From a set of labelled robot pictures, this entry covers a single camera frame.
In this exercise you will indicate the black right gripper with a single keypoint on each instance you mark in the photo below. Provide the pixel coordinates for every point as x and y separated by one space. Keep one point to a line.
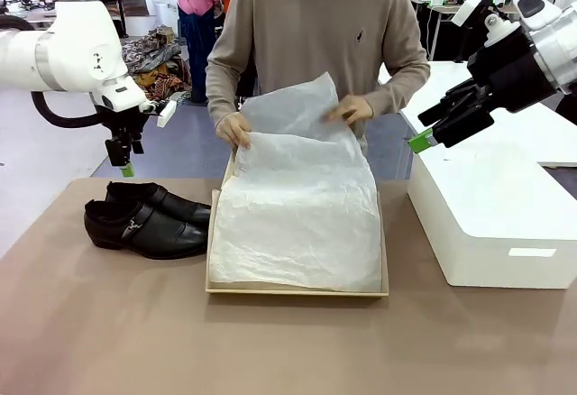
514 72

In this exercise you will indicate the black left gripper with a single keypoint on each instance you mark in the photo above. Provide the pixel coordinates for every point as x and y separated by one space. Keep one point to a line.
124 124

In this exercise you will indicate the black leather buckle shoe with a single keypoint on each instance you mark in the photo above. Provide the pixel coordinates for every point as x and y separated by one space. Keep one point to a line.
176 201
149 232

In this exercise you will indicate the white tissue paper sheet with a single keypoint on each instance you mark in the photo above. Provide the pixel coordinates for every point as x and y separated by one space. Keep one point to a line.
293 214

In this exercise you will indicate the cardboard shoe box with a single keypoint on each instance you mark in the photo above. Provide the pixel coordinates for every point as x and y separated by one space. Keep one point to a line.
293 293

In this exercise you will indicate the person's left forearm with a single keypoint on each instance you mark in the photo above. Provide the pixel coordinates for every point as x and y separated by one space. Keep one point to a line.
401 84

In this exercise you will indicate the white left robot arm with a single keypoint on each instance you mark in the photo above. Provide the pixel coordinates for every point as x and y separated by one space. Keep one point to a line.
67 48

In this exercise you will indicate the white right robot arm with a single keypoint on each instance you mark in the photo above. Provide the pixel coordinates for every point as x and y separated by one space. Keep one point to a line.
556 39

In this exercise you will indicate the person's right forearm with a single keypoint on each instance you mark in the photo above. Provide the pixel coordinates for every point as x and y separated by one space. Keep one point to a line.
223 93

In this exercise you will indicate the white foam box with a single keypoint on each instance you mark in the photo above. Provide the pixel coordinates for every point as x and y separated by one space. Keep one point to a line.
473 259

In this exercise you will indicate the person's right hand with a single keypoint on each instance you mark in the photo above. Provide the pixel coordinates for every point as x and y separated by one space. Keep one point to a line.
232 129

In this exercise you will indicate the person's left hand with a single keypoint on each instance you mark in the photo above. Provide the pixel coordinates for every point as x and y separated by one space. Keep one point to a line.
351 111

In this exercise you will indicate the white side table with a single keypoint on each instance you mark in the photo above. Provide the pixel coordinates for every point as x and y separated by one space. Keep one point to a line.
451 75

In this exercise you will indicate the pile of patterned cloths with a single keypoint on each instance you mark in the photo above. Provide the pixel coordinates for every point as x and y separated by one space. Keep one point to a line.
153 66

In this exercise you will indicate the white waste bin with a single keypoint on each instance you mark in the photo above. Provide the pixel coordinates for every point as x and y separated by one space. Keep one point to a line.
166 16

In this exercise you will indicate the person in pink hoodie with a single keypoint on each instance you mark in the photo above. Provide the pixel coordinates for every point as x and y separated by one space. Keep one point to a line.
194 7

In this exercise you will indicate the person in beige sweater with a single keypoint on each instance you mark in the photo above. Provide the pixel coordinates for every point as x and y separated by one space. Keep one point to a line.
315 30

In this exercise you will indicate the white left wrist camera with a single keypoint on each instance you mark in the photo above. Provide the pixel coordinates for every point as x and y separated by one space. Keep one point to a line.
167 113

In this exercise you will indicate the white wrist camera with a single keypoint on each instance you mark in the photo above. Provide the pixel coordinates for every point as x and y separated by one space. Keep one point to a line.
167 113
465 9

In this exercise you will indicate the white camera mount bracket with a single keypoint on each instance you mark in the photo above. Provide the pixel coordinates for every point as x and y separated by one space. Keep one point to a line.
498 30

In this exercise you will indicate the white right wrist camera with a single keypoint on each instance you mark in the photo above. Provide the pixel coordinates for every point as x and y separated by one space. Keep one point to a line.
465 9

